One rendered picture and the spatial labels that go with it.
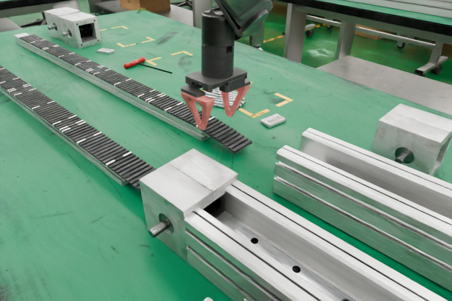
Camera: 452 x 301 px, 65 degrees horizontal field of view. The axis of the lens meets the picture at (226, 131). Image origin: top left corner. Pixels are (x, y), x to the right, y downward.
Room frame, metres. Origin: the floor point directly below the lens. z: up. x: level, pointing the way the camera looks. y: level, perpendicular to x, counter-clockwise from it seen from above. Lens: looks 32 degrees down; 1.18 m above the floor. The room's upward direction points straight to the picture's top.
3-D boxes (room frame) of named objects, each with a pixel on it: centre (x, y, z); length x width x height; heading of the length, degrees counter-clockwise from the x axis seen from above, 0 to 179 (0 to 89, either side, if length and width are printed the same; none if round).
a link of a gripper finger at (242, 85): (0.61, 0.00, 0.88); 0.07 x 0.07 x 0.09; 48
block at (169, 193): (0.37, 0.06, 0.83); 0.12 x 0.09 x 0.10; 137
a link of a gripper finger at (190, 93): (0.58, 0.03, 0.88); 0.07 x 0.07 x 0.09; 48
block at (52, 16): (1.33, 0.61, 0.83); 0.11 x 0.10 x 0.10; 141
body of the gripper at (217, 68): (0.60, 0.02, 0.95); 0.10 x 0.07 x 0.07; 138
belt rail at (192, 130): (0.94, 0.39, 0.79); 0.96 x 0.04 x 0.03; 47
